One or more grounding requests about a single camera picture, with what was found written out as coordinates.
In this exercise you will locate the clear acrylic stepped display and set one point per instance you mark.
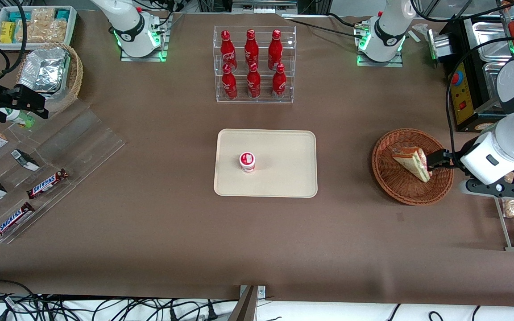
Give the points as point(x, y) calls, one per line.
point(83, 142)

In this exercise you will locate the clear cracker pack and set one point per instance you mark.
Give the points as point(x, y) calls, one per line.
point(54, 30)
point(42, 15)
point(27, 32)

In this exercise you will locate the green white drink bottle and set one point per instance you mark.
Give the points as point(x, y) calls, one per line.
point(18, 118)

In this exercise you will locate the snickers chocolate bar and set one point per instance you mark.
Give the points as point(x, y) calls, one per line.
point(12, 220)
point(47, 183)

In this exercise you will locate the shiny metal cylinder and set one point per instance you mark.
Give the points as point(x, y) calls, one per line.
point(440, 44)

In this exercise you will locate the small red white yogurt cup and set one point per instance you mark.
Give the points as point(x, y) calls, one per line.
point(247, 162)

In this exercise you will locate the steel appliance pan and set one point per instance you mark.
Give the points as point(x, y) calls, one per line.
point(491, 40)
point(491, 82)

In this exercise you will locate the red cola bottle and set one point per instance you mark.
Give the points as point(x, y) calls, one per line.
point(253, 84)
point(229, 84)
point(226, 51)
point(279, 84)
point(251, 50)
point(275, 50)

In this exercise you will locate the round shallow wicker basket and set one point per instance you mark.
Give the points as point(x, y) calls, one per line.
point(400, 185)

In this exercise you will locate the triangle sandwich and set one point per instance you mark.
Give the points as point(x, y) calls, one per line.
point(411, 159)

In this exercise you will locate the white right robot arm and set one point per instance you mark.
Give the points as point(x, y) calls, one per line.
point(127, 26)

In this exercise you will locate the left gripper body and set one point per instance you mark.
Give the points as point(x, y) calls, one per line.
point(453, 159)

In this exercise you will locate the yellow snack pack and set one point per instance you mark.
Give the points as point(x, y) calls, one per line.
point(7, 32)

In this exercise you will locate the clear acrylic bottle rack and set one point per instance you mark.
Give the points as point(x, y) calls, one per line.
point(261, 96)

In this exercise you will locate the white plastic snack bin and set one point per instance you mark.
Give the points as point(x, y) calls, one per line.
point(72, 26)

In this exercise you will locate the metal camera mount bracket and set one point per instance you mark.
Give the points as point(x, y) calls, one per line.
point(250, 307)

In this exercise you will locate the aluminium foil container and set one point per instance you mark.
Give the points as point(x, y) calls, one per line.
point(45, 71)

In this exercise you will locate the deep wicker basket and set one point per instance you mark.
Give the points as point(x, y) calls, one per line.
point(75, 78)

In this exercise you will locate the beige plastic tray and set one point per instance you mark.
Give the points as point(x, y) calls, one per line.
point(279, 165)

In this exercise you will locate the clear plastic wrapper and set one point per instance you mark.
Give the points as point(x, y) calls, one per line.
point(420, 32)

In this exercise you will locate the teal snack pack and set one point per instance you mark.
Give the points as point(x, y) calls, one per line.
point(63, 14)
point(18, 16)

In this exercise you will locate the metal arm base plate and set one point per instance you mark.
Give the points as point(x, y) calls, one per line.
point(397, 60)
point(161, 44)

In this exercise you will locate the black countertop appliance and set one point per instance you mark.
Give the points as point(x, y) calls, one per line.
point(462, 111)

